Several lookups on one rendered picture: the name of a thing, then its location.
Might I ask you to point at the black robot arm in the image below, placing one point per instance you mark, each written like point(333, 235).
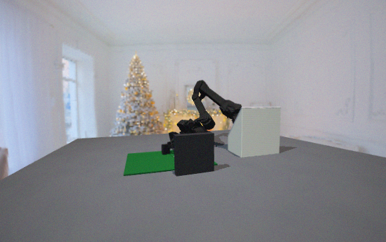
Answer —
point(205, 121)

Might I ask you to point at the black square panel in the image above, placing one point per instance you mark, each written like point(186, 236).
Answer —
point(193, 153)

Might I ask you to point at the black fan cable with plug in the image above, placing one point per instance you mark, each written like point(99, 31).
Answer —
point(165, 149)

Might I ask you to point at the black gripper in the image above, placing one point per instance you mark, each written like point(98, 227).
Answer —
point(171, 135)

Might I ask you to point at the green circuit board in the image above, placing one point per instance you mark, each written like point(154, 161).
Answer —
point(148, 162)

